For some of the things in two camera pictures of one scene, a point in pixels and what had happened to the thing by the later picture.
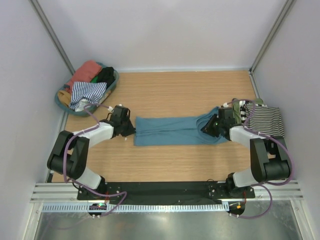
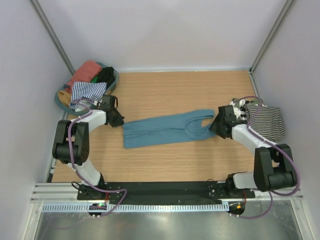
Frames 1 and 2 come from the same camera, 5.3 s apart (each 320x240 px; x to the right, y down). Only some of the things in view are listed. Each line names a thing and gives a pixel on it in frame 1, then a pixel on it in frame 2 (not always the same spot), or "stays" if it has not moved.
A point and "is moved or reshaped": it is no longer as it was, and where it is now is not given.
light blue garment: (153, 131) is moved or reshaped
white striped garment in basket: (92, 91) stays
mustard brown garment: (64, 96) stays
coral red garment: (85, 72) stays
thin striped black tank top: (264, 120) stays
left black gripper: (131, 130) → (119, 122)
